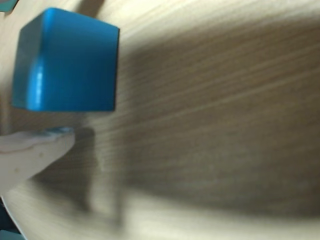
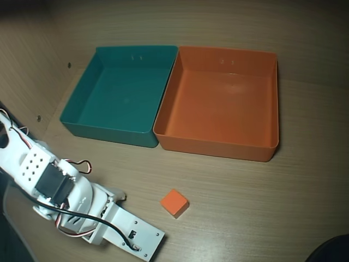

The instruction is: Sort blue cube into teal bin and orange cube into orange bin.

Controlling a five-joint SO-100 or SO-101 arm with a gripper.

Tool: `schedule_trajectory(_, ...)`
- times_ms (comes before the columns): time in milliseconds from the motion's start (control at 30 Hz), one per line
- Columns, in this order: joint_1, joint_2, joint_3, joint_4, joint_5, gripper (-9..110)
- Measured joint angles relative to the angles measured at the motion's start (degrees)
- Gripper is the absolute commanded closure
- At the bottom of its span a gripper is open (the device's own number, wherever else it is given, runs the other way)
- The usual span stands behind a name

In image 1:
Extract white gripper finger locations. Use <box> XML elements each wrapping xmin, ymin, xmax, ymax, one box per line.
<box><xmin>0</xmin><ymin>126</ymin><xmax>76</xmax><ymax>198</ymax></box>

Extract blue cube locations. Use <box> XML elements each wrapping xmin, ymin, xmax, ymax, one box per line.
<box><xmin>11</xmin><ymin>7</ymin><xmax>120</xmax><ymax>113</ymax></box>

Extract teal plastic box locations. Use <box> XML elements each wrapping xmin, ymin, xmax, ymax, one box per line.
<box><xmin>0</xmin><ymin>0</ymin><xmax>19</xmax><ymax>13</ymax></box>

